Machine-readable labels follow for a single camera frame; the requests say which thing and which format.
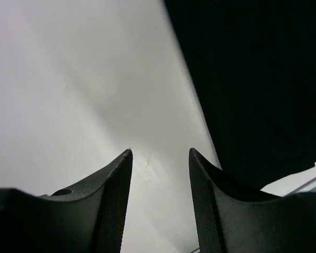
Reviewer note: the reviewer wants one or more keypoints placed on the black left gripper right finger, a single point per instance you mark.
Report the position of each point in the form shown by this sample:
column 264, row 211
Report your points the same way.
column 234, row 217

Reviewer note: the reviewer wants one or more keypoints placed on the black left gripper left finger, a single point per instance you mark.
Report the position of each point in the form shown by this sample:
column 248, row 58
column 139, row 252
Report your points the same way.
column 88, row 216

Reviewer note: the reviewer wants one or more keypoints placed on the black t-shirt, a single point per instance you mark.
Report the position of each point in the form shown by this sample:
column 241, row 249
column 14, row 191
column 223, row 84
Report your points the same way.
column 253, row 67

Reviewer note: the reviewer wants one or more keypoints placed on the aluminium mounting rail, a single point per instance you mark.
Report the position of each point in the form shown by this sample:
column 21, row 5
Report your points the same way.
column 310, row 186

